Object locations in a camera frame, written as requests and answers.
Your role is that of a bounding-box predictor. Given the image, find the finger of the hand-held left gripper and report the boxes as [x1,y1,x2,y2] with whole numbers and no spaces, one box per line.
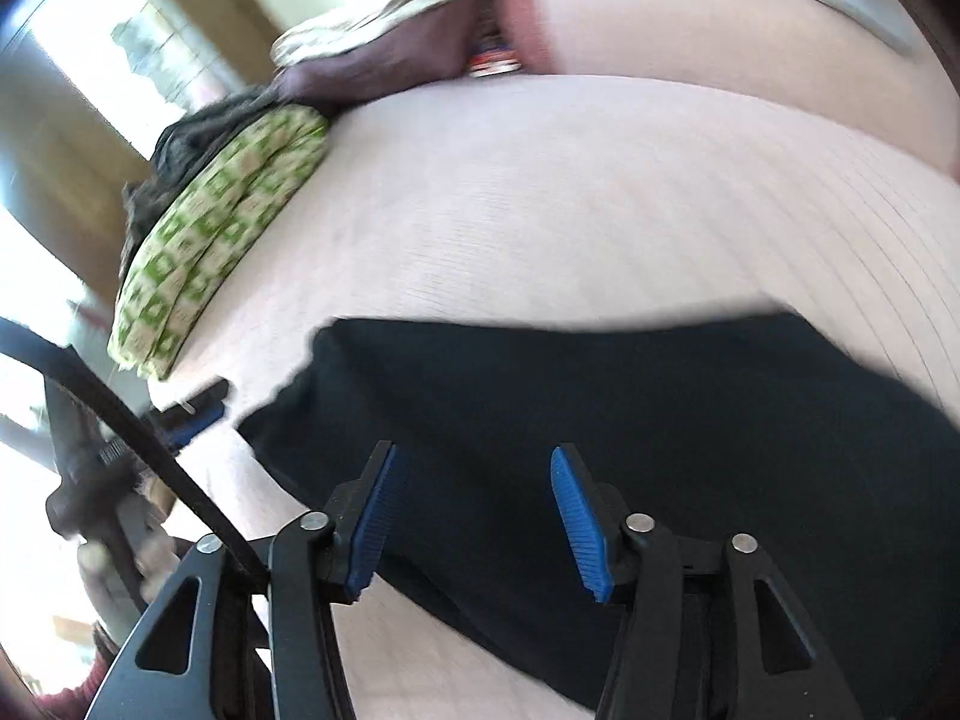
[154,379,230,452]

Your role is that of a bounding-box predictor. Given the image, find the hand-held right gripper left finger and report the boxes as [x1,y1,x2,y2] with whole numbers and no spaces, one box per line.
[86,441,410,720]

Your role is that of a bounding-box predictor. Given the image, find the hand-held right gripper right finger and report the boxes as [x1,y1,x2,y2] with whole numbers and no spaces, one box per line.
[550,445,875,720]

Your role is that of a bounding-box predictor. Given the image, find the black pants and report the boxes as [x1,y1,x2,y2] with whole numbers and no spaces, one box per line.
[238,312,960,715]

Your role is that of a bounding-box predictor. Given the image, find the person's left forearm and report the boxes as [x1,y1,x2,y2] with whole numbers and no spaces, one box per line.
[30,660,117,720]

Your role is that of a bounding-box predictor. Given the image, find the green checked folded cloth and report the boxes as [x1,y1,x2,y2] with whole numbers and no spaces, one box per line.
[107,103,332,380]

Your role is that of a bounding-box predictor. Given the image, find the dark grey crumpled cloth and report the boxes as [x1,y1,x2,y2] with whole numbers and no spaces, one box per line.
[122,85,290,271]

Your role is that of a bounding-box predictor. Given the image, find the white striped bed sheet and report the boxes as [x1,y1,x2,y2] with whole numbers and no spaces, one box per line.
[146,0,960,720]

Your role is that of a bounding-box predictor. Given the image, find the bright window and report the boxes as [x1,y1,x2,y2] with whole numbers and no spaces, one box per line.
[26,0,252,155]

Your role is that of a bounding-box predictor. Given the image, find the purple brown cloth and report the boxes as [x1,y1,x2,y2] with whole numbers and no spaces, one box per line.
[276,11,485,110]

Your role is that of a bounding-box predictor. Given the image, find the cream patterned cloth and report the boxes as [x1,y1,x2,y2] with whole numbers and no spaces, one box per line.
[268,0,488,70]

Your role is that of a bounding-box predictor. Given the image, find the small colourful packet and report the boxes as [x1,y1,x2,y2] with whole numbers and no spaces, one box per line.
[469,34,522,80]

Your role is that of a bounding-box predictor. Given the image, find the pink pillow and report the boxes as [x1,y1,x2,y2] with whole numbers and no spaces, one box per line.
[491,0,560,77]

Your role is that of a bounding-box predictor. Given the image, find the black cable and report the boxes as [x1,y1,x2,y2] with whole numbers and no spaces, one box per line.
[0,317,269,590]

